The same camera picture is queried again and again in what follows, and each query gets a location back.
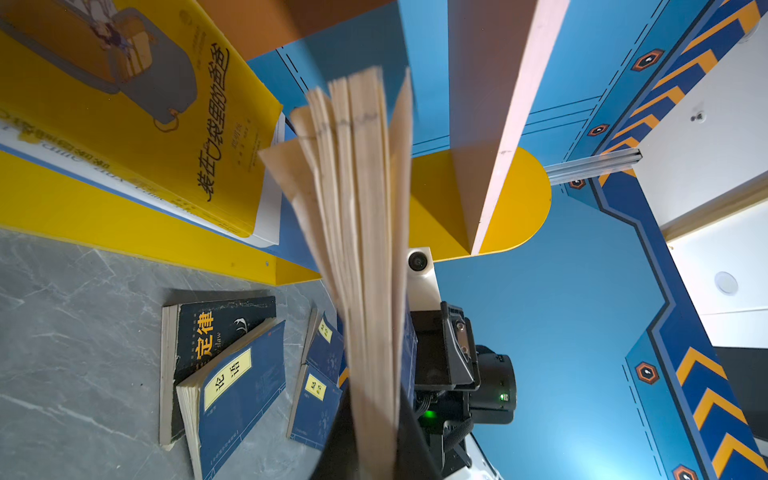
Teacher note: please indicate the yellow cartoon cover book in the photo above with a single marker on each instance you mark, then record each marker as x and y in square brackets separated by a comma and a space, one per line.
[151, 91]

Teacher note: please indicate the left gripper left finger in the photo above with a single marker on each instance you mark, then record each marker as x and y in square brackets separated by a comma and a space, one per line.
[339, 458]

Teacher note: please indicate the yellow pink blue bookshelf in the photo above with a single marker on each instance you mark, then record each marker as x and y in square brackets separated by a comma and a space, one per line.
[480, 194]

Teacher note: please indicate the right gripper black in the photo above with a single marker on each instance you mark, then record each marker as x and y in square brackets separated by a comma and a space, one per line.
[458, 385]

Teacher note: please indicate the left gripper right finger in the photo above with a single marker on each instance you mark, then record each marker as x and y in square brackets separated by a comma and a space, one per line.
[413, 458]

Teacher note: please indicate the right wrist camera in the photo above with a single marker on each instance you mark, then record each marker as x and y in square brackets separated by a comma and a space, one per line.
[423, 292]

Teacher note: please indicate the right aluminium corner post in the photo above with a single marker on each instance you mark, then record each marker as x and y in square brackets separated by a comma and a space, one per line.
[594, 166]

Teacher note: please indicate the black book orange title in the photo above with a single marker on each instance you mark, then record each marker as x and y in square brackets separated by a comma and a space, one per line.
[191, 335]

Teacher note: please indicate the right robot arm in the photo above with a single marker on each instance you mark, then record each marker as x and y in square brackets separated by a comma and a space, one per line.
[480, 462]

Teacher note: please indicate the navy book yellow label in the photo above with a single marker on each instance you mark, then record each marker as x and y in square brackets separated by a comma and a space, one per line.
[347, 176]

